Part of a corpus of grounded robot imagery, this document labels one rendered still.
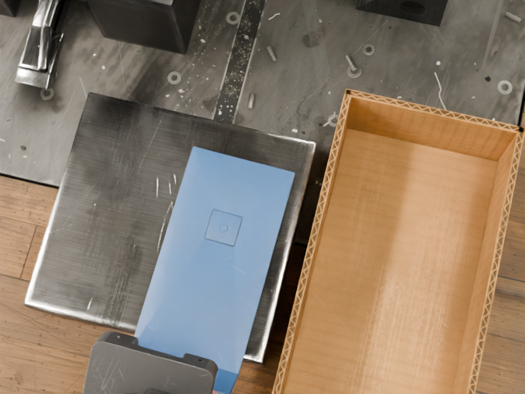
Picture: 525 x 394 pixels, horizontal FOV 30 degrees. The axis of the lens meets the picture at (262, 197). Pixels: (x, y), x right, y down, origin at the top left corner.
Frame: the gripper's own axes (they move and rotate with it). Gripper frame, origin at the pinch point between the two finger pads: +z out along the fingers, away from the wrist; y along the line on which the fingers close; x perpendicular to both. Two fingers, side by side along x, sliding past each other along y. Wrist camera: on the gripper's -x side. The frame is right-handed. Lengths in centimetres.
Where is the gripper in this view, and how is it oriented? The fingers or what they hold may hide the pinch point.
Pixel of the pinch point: (175, 371)
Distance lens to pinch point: 60.9
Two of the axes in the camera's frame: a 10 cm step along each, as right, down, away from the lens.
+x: -9.6, -2.5, 0.8
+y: 2.2, -9.4, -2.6
